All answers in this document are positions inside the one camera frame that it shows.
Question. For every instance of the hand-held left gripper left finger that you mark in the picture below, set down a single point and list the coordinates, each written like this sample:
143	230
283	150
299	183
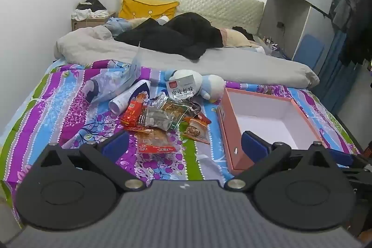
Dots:
116	147

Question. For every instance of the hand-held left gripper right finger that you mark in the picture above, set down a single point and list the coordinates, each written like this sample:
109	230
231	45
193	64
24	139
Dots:
254	146

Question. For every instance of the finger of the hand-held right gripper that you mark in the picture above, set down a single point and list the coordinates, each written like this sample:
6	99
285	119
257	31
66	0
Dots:
340	157

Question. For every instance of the pink cardboard box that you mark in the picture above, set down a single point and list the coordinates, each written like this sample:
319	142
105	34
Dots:
229	131

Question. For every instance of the orange cracker snack packet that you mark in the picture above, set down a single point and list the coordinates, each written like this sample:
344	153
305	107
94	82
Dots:
154	143

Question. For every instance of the grey clear snack packet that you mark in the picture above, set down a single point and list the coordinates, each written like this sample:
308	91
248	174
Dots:
158	118

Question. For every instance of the dark red snack packet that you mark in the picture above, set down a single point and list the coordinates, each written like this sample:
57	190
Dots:
203	119

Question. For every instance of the brown and orange snack packet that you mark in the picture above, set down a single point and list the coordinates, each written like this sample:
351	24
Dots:
196	131

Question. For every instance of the green snack packet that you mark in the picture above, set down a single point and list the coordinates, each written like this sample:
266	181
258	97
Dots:
175	108

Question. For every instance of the white labelled snack packet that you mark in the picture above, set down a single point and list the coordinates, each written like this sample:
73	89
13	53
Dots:
181	85

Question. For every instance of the white cylindrical bottle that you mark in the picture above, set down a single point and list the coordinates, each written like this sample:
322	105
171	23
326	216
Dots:
125	99

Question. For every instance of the light blue plastic bag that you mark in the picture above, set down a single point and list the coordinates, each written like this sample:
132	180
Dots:
110	82

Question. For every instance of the floral purple bedsheet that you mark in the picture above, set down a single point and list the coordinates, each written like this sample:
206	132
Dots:
58	108

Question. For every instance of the white and blue plush toy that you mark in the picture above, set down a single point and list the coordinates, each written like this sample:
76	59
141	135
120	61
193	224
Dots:
209	85

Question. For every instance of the blue ribbed panel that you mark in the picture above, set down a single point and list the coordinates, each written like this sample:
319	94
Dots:
337	76

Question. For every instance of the grey duvet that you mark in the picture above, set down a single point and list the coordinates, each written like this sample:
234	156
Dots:
174	62

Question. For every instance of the beige pillow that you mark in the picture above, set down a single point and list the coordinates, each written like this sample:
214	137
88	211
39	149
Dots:
235	37

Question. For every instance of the dark cloth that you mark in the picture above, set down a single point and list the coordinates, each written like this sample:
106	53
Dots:
242	31

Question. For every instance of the light blue clothing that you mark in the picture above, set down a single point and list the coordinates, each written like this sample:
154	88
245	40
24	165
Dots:
119	25

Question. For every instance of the black plug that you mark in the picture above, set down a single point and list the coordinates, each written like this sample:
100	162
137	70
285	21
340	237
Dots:
281	25

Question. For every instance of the wooden nightstand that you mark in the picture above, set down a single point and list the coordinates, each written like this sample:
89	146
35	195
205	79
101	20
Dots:
87	24

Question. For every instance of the black clothing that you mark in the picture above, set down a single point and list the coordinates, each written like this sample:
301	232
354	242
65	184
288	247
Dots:
174	33

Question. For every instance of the pile of clothes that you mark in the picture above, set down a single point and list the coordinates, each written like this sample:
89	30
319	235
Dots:
90	11

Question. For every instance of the yellow pillow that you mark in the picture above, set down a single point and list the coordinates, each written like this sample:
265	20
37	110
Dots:
139	8

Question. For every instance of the quilted beige headboard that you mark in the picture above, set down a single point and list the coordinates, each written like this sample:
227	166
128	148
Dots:
218	4

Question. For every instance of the grey hanging jacket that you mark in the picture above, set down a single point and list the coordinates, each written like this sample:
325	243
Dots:
345	6

